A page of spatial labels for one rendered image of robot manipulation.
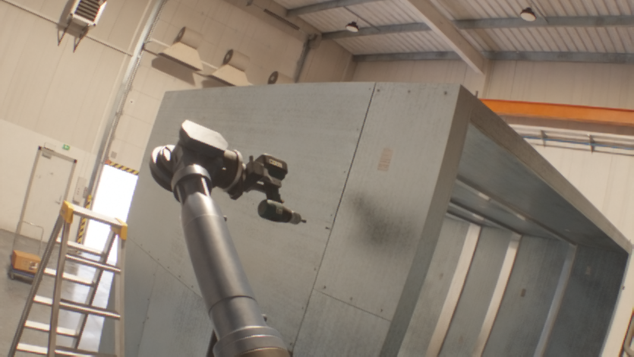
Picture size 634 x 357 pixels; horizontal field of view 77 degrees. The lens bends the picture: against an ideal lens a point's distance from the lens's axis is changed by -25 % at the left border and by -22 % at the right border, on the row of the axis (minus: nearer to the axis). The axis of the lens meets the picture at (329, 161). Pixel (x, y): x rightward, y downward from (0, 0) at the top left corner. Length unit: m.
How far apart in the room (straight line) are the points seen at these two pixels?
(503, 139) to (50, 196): 10.82
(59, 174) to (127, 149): 1.93
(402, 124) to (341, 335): 0.76
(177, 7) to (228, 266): 11.67
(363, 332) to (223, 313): 0.68
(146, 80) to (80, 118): 1.97
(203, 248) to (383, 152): 0.81
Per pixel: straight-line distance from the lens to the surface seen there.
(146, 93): 12.20
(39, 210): 11.88
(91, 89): 11.89
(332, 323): 1.78
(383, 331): 1.62
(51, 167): 11.76
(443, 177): 1.63
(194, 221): 1.29
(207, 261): 1.20
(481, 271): 5.42
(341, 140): 1.95
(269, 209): 1.66
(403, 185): 1.68
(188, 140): 1.50
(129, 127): 12.08
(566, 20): 10.32
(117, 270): 2.42
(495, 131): 1.89
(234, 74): 12.39
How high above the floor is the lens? 2.64
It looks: 7 degrees up
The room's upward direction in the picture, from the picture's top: 17 degrees clockwise
